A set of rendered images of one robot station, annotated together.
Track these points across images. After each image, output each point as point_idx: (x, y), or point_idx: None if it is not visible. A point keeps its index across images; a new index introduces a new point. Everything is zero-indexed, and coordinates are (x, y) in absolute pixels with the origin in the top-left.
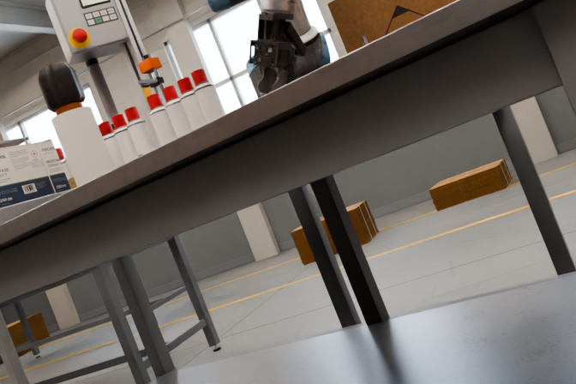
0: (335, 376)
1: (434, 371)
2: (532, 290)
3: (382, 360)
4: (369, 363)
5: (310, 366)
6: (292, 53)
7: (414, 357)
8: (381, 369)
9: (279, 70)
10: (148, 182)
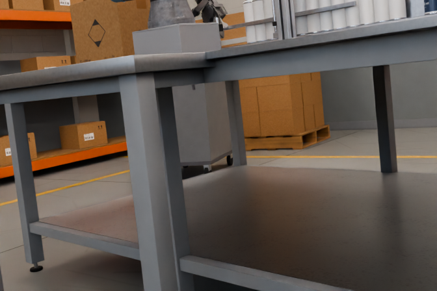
0: (255, 219)
1: (212, 206)
2: (102, 229)
3: (222, 219)
4: (229, 219)
5: (264, 232)
6: (203, 18)
7: (208, 214)
8: (229, 214)
9: None
10: None
